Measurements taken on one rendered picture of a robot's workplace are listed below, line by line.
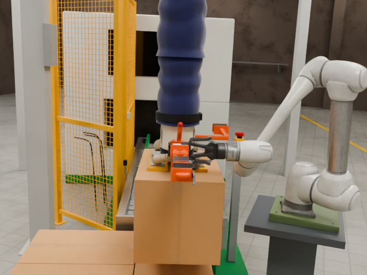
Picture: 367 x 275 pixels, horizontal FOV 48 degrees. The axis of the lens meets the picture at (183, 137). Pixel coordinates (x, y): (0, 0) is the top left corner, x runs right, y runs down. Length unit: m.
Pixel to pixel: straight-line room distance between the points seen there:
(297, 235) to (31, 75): 2.14
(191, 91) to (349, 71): 0.72
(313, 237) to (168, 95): 1.01
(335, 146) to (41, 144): 2.12
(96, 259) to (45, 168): 1.24
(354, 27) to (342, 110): 11.22
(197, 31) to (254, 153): 0.62
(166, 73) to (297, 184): 0.92
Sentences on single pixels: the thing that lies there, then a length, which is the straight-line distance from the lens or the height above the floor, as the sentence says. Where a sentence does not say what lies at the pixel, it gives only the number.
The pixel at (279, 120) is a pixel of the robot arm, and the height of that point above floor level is 1.32.
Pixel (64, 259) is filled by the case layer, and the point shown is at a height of 0.54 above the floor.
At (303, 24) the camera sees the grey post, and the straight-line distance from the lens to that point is 5.52.
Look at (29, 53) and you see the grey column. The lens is 3.24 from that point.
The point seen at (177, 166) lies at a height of 1.23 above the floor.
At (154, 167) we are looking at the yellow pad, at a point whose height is 1.09.
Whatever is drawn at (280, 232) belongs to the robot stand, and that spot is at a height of 0.74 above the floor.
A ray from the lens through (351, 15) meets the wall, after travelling 13.30.
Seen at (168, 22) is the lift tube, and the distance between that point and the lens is 1.97.
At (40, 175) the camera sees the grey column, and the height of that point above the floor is 0.64.
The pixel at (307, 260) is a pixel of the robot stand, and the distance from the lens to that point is 2.42.
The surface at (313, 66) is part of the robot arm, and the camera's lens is 2.14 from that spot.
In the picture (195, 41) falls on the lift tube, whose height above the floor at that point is 1.67.
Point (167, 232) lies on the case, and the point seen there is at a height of 0.83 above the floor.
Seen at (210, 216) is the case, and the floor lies 0.91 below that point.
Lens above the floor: 1.65
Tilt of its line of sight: 12 degrees down
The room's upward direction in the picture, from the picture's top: 2 degrees clockwise
